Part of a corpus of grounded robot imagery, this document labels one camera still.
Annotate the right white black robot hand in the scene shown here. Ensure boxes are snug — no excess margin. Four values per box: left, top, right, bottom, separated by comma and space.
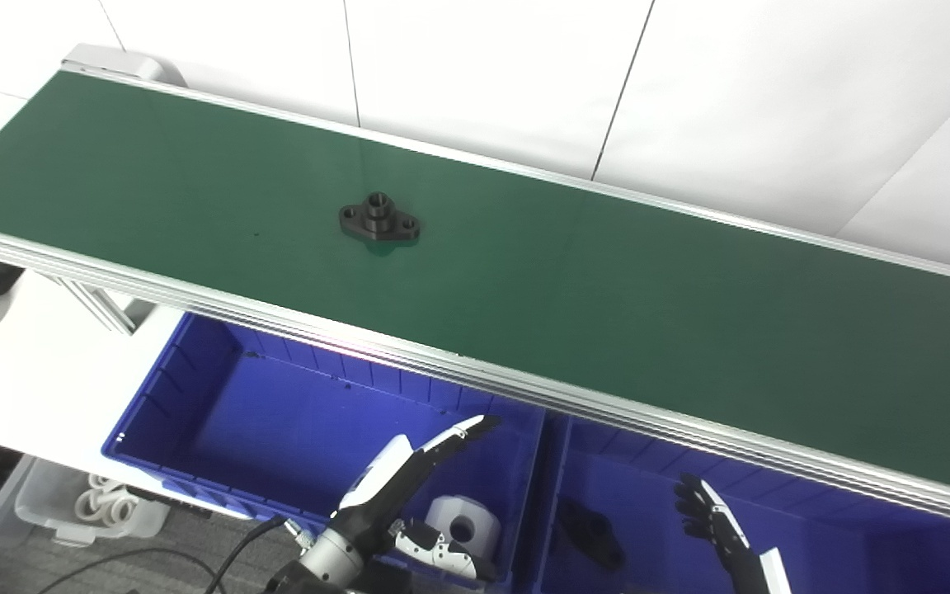
673, 473, 793, 594

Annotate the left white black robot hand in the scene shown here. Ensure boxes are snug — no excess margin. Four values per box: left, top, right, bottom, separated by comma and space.
333, 415, 502, 581

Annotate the black flange part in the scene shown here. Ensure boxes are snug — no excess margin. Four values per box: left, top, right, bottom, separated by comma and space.
557, 499, 626, 572
338, 191, 421, 244

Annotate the white block part with hole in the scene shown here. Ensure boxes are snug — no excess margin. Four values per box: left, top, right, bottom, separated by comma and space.
426, 495, 502, 570

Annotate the blue bin with black part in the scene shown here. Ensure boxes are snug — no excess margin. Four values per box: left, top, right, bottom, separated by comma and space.
537, 412, 950, 594

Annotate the blue bin with white part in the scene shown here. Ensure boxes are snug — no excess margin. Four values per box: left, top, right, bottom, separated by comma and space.
102, 312, 546, 594

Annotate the green conveyor belt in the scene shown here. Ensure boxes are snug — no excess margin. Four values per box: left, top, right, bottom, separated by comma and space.
0, 70, 950, 500
0, 43, 950, 533

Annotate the aluminium conveyor leg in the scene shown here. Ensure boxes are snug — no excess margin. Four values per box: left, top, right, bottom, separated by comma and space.
50, 276, 158, 335

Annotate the clear box with white parts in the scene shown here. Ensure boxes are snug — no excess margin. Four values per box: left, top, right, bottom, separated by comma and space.
15, 458, 171, 549

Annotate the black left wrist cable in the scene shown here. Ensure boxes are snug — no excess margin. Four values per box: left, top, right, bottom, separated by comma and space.
203, 516, 288, 594

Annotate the black floor cable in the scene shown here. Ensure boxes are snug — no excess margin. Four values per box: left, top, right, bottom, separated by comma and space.
30, 544, 220, 594

